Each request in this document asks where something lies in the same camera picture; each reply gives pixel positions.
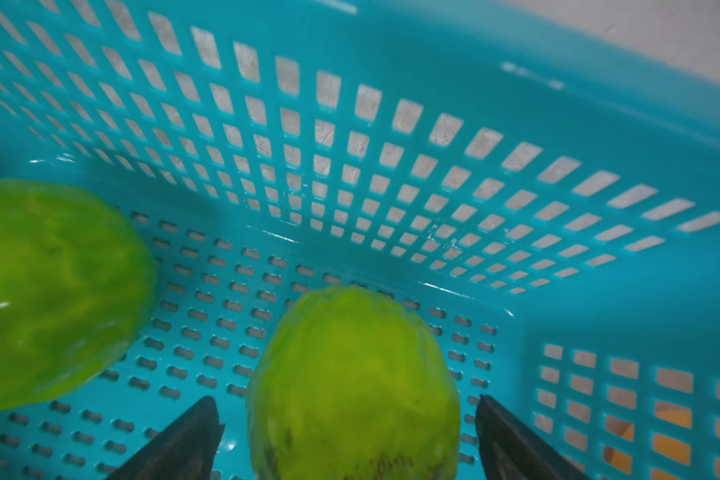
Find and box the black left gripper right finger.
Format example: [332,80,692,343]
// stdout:
[475,395,587,480]

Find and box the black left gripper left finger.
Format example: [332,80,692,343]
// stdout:
[107,396,225,480]

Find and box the green custard apple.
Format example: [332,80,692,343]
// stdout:
[246,286,461,479]
[0,179,158,410]

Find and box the green custard apple in basket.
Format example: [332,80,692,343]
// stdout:
[0,179,158,410]

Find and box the teal plastic basket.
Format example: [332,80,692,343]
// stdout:
[0,1,720,479]

